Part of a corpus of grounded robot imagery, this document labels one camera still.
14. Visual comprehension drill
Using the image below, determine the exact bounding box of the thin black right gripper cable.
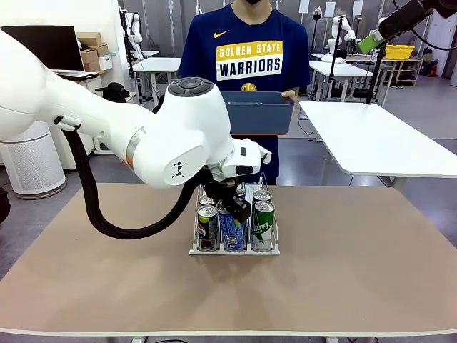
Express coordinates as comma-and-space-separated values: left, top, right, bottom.
409, 27, 457, 51

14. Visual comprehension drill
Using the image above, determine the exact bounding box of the white cabinet desk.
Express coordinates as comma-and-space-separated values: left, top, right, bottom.
49, 69, 111, 171

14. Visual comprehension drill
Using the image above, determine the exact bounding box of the person in blue Warriors shirt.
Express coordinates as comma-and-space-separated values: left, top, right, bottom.
178, 0, 311, 186

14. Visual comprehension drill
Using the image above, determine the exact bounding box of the white background desk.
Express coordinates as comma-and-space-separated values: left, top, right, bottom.
308, 59, 375, 103
130, 56, 182, 104

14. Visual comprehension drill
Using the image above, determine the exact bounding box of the black wrist mount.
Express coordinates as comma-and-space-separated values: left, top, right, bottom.
436, 0, 457, 19
201, 166, 238, 190

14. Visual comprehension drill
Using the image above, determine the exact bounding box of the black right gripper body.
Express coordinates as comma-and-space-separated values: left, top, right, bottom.
378, 0, 435, 39

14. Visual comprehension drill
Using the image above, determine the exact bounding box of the white air purifier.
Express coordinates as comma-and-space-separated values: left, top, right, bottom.
0, 121, 68, 200

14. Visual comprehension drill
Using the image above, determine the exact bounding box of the black laptop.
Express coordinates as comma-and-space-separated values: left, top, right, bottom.
53, 70, 98, 80

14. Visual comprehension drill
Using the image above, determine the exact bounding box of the black left wrist mount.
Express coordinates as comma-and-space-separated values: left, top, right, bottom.
201, 166, 238, 190

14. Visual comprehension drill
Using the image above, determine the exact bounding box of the blue-grey plastic bin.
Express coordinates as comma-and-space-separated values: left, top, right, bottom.
218, 91, 296, 136

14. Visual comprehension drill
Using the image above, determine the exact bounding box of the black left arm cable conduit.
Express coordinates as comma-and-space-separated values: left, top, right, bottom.
53, 114, 206, 240

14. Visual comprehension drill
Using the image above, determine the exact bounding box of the wooden shelf rack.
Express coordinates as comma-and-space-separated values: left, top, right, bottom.
383, 56, 425, 86

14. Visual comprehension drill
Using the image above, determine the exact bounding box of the black tripod stand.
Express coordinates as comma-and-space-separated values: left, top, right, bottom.
353, 45, 388, 105

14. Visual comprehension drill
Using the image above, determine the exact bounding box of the yellow plastic crate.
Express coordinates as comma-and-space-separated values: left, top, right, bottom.
384, 44, 416, 60

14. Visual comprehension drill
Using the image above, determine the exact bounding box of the black right wrist mount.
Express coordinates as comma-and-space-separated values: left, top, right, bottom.
436, 0, 457, 19

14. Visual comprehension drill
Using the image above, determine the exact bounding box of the black hat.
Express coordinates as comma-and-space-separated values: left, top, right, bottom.
95, 81, 130, 103

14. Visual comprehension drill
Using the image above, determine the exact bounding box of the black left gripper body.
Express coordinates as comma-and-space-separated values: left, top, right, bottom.
210, 185, 251, 223

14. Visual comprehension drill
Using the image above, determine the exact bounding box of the white side table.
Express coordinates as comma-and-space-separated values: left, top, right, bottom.
298, 101, 457, 190

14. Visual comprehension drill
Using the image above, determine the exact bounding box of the white wire can dispenser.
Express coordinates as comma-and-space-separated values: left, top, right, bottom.
188, 170, 281, 257

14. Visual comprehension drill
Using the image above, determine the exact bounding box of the small white rolling table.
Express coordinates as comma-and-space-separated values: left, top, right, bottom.
92, 137, 119, 157

